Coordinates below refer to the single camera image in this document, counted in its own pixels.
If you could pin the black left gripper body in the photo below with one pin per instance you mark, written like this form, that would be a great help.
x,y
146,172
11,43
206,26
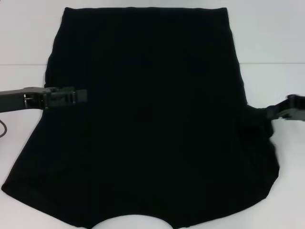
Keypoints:
x,y
12,101

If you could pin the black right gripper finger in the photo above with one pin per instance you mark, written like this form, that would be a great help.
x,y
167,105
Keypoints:
x,y
276,112

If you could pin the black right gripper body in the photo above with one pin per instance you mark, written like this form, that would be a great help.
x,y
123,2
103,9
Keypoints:
x,y
297,107

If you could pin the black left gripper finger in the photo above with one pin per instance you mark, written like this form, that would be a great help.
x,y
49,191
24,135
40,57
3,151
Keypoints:
x,y
81,95

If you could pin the black shirt with white print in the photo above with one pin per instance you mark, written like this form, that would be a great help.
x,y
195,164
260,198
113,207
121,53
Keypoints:
x,y
155,95

